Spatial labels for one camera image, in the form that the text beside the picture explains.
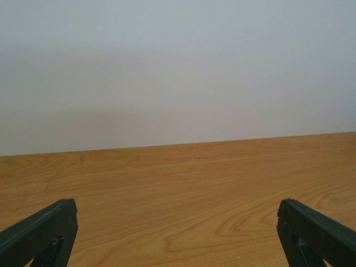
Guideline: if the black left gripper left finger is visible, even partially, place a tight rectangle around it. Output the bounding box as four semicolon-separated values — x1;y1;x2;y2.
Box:
1;199;78;266

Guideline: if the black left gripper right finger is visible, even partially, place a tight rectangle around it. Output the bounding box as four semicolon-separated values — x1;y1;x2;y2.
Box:
276;199;355;266

